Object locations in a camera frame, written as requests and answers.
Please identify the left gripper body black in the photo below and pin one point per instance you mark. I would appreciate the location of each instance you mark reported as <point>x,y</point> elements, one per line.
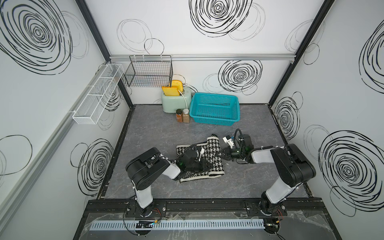
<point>196,167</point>

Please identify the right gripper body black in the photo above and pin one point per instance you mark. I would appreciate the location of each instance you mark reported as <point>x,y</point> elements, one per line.
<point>234,153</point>

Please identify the black white patterned knit scarf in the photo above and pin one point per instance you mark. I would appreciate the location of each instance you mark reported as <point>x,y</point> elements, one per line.
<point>212,147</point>

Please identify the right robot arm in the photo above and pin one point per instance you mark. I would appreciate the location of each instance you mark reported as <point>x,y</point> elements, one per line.
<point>293,167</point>

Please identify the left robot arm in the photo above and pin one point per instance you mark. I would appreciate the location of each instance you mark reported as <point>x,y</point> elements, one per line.
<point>145,169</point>

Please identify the teal plastic basket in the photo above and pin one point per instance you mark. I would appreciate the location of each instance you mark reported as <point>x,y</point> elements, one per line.
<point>215,109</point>

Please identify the light brown spice jar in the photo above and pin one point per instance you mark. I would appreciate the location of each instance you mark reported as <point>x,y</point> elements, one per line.
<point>186,116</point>

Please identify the dark brown spice jar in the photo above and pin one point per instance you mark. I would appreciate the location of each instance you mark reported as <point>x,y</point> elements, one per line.
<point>179,115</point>

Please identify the mint green toaster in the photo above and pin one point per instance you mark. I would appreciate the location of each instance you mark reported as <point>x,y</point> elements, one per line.
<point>171,104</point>

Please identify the yellow toast slice front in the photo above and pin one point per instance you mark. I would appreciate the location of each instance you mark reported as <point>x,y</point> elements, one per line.
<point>171,91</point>

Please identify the yellow toast slice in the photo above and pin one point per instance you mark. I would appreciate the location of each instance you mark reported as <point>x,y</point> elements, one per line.
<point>178,85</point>
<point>171,91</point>

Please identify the yellow toast slice back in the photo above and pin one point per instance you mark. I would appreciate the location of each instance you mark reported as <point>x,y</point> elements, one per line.
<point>178,85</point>

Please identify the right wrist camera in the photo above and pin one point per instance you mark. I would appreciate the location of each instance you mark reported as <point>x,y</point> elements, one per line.
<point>229,141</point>

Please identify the white slotted cable duct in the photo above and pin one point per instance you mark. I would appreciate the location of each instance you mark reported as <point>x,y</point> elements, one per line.
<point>167,225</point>

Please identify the black wire wall basket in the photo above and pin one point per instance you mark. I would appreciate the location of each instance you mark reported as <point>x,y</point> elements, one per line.
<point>149,71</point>

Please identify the white wire wall shelf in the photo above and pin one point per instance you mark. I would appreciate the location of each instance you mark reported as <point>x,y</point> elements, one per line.
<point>101,89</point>

